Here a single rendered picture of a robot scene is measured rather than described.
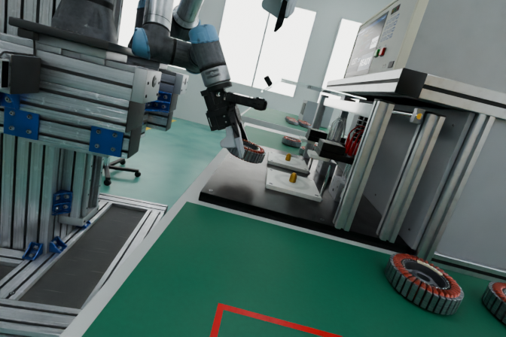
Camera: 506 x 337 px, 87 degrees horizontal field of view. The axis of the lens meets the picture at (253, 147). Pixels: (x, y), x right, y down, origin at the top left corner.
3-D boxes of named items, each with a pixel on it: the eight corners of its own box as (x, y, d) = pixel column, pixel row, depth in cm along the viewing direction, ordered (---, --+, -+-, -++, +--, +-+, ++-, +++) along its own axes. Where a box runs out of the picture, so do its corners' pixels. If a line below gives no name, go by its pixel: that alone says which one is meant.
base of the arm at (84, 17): (35, 22, 64) (38, -22, 62) (72, 34, 79) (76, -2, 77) (100, 39, 66) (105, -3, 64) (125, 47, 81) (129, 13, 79)
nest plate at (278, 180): (265, 188, 70) (266, 183, 70) (266, 171, 85) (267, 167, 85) (320, 202, 70) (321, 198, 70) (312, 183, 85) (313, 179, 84)
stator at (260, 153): (221, 152, 71) (227, 139, 70) (229, 144, 82) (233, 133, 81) (260, 168, 71) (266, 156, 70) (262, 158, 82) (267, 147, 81)
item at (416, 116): (413, 122, 53) (419, 107, 52) (338, 105, 114) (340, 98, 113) (422, 125, 53) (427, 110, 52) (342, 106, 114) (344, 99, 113)
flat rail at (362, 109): (375, 119, 54) (379, 105, 53) (321, 104, 114) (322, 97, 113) (380, 121, 53) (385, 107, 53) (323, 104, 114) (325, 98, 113)
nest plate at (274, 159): (266, 163, 94) (268, 160, 94) (267, 153, 109) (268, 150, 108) (308, 174, 94) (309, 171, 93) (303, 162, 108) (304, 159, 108)
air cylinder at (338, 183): (333, 201, 74) (339, 182, 72) (327, 190, 81) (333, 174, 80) (351, 205, 73) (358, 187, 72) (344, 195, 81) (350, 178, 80)
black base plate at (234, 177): (198, 200, 59) (199, 191, 58) (236, 144, 121) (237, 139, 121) (405, 254, 58) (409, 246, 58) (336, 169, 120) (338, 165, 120)
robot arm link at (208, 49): (209, 31, 76) (219, 19, 68) (220, 69, 78) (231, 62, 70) (183, 35, 73) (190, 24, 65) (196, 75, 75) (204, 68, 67)
